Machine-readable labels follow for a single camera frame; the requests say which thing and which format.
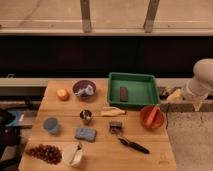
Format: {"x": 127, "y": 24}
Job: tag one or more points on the small dark metal box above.
{"x": 115, "y": 127}

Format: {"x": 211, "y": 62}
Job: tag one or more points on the small metal cup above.
{"x": 86, "y": 116}

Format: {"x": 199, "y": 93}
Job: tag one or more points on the green plastic tray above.
{"x": 141, "y": 90}

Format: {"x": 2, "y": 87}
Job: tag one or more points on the dark chair at left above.
{"x": 9, "y": 136}

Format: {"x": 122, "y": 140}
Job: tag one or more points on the orange apple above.
{"x": 63, "y": 94}

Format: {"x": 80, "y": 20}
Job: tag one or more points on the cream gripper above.
{"x": 176, "y": 96}

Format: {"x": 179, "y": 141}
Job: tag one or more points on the purple bowl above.
{"x": 83, "y": 84}

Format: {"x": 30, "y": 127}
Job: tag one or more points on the orange bowl with carrot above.
{"x": 151, "y": 117}

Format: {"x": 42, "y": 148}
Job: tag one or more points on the bunch of dark grapes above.
{"x": 48, "y": 153}

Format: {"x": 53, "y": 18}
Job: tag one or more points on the blue sponge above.
{"x": 85, "y": 133}

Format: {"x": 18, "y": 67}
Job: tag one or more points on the brown block in tray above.
{"x": 123, "y": 94}

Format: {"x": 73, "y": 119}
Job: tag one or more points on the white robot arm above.
{"x": 199, "y": 86}

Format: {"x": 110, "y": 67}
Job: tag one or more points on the black handled knife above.
{"x": 134, "y": 145}

